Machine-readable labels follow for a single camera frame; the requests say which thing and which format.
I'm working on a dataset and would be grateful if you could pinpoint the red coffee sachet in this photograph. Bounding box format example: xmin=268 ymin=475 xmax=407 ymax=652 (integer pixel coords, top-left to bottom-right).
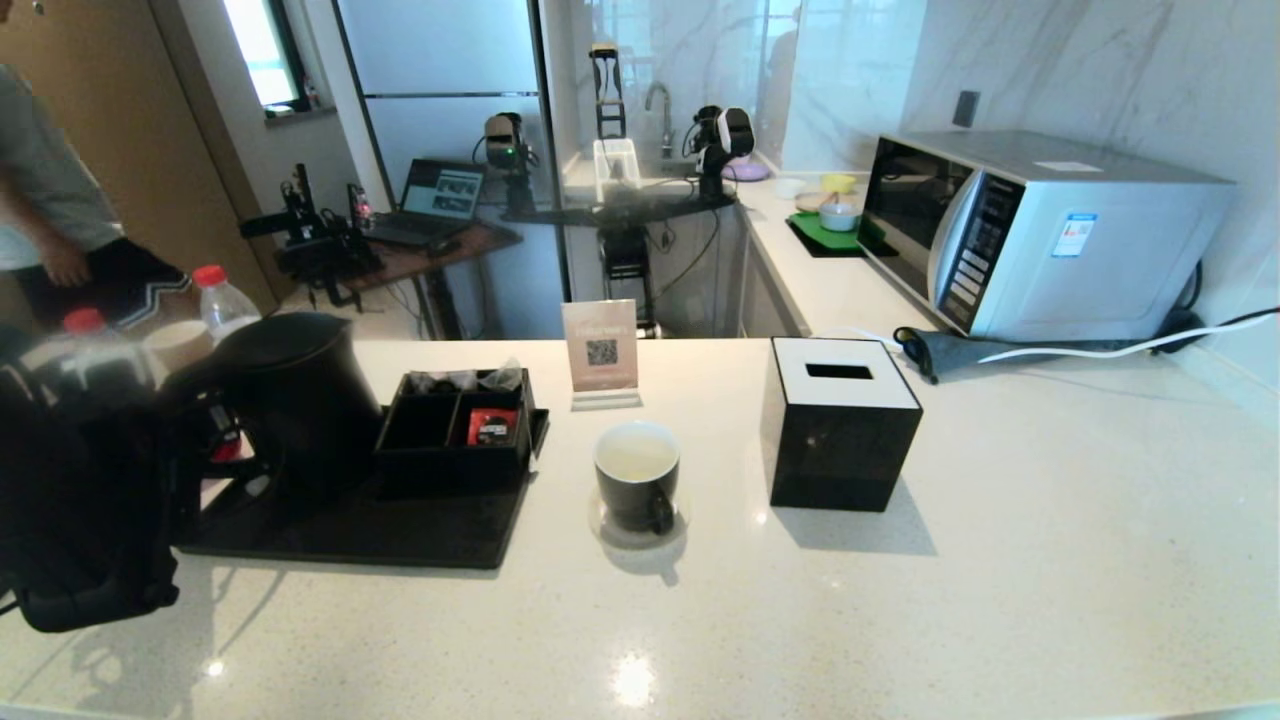
xmin=466 ymin=408 xmax=519 ymax=447

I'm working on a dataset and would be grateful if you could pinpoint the black power cable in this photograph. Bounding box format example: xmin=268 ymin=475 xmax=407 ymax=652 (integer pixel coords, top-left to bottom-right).
xmin=1150 ymin=260 xmax=1280 ymax=346

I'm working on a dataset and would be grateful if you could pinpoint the black compartment organizer box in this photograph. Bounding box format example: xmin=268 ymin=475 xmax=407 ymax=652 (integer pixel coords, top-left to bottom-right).
xmin=375 ymin=369 xmax=538 ymax=493

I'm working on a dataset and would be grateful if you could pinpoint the person in grey t-shirt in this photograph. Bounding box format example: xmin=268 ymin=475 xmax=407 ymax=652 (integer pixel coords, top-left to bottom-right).
xmin=0 ymin=62 xmax=191 ymax=331

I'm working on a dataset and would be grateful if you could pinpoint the black serving tray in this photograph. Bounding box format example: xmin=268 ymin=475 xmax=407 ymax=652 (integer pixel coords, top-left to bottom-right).
xmin=178 ymin=405 xmax=551 ymax=571

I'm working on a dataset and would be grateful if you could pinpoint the green mat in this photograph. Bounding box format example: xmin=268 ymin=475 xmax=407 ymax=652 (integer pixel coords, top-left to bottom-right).
xmin=790 ymin=210 xmax=886 ymax=253

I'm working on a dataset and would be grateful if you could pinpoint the chrome sink faucet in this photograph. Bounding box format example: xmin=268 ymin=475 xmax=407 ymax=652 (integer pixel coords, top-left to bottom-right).
xmin=645 ymin=82 xmax=674 ymax=159

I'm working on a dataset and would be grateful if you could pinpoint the brown wooden desk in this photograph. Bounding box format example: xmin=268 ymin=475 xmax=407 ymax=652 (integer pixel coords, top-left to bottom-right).
xmin=280 ymin=222 xmax=523 ymax=341

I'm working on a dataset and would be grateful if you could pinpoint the brown paper cup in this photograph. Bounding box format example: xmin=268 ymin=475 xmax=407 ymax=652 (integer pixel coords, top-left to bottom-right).
xmin=143 ymin=320 xmax=216 ymax=373

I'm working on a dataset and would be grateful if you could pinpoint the black desk mounted device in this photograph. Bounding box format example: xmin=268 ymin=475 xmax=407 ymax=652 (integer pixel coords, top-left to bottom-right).
xmin=238 ymin=163 xmax=385 ymax=306

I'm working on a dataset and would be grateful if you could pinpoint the black sensor head green light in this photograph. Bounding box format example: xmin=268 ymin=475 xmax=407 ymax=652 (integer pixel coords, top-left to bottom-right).
xmin=484 ymin=112 xmax=536 ymax=216

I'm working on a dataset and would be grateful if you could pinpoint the QR code acrylic sign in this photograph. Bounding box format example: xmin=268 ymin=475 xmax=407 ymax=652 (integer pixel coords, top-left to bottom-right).
xmin=561 ymin=298 xmax=643 ymax=413

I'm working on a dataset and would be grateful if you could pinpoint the clear water bottle red cap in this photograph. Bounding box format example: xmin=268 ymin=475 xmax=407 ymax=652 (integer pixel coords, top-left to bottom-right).
xmin=192 ymin=264 xmax=263 ymax=343
xmin=20 ymin=308 xmax=161 ymax=401

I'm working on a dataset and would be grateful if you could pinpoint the black tissue box white top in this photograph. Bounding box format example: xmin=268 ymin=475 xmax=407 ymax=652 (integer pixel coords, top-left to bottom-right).
xmin=759 ymin=337 xmax=924 ymax=514

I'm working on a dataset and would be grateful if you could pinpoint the white plastic rack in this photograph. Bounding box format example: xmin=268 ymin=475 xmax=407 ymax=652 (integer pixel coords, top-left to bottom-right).
xmin=593 ymin=137 xmax=641 ymax=204

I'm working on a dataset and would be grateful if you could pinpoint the window with dark frame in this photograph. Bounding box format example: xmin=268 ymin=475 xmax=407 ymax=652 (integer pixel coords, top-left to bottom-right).
xmin=222 ymin=0 xmax=311 ymax=119

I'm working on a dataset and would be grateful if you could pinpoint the silver microwave oven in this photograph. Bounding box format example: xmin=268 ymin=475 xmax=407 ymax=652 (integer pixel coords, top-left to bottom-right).
xmin=860 ymin=128 xmax=1237 ymax=344

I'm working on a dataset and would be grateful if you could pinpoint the black electric kettle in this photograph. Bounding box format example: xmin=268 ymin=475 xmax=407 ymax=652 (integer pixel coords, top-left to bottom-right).
xmin=160 ymin=312 xmax=383 ymax=501

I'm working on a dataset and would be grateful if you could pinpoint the black laptop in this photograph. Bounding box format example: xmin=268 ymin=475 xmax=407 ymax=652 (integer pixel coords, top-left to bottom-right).
xmin=365 ymin=157 xmax=485 ymax=249

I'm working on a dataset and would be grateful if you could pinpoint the black mug white inside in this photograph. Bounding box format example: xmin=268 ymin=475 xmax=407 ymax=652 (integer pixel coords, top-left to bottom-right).
xmin=593 ymin=421 xmax=682 ymax=535

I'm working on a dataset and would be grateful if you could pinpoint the black background robot stand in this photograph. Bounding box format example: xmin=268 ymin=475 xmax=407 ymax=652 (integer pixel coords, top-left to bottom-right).
xmin=505 ymin=193 xmax=739 ymax=339

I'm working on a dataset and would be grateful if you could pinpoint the white power cable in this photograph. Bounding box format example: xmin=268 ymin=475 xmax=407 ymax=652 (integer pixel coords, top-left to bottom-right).
xmin=812 ymin=308 xmax=1280 ymax=366

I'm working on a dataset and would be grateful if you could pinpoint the silver refrigerator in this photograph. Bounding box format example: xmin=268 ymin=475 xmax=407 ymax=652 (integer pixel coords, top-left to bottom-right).
xmin=335 ymin=0 xmax=566 ymax=341

